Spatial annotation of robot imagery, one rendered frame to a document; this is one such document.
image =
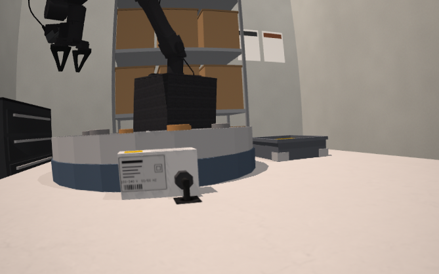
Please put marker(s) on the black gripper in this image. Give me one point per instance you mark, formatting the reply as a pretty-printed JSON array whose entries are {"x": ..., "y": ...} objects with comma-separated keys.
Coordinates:
[{"x": 75, "y": 31}]

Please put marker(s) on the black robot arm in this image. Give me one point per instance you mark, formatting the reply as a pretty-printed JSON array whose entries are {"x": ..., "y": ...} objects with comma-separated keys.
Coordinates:
[{"x": 170, "y": 44}]

